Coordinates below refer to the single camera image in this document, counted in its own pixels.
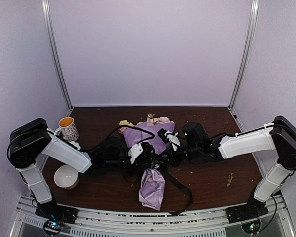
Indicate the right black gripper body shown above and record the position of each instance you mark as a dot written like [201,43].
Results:
[176,161]

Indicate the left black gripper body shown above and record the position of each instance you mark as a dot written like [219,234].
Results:
[136,166]

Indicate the black printed ribbon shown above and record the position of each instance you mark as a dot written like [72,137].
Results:
[172,182]

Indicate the purple pink wrapping paper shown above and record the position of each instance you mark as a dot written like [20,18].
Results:
[132,136]

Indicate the pink rose flower stem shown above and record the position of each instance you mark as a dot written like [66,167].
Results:
[152,120]

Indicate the cream rose flower stem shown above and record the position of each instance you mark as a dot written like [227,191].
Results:
[127,123]

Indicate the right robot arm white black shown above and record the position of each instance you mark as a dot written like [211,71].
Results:
[279,135]

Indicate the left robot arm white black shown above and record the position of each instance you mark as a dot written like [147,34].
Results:
[35,138]

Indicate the fallen green stem piece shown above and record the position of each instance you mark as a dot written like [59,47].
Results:
[230,179]

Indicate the white scalloped bowl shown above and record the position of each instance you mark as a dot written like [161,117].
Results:
[75,144]

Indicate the white round bowl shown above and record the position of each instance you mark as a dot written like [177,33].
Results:
[66,177]

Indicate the patterned white mug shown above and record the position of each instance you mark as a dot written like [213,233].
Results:
[68,129]

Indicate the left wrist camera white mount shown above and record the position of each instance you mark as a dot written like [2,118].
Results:
[137,150]

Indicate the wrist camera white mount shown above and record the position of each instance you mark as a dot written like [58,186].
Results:
[137,150]
[169,137]

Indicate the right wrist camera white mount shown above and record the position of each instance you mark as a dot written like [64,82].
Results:
[169,137]

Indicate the aluminium front rail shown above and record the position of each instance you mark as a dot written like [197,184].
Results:
[199,223]

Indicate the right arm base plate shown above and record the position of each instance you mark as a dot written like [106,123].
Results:
[243,213]

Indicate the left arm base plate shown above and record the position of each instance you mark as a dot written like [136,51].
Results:
[60,214]

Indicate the right aluminium corner post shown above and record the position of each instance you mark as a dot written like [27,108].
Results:
[246,51]

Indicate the aluminium corner post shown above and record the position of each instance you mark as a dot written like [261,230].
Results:
[246,51]
[54,51]

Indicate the left aluminium corner post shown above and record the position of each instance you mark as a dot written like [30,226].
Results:
[54,51]

